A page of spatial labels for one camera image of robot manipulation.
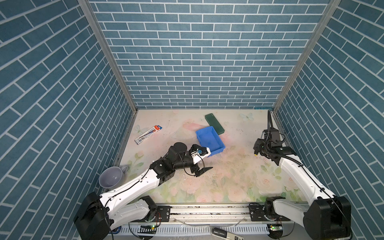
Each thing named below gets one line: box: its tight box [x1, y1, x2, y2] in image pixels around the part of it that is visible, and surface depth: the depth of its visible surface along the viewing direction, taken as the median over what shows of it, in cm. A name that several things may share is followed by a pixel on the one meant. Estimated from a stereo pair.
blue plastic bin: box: [195, 126, 226, 158], surface depth 104 cm
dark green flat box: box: [205, 113, 225, 135], surface depth 114 cm
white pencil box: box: [134, 125, 163, 145], surface depth 107 cm
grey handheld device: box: [210, 227, 244, 240], surface depth 66 cm
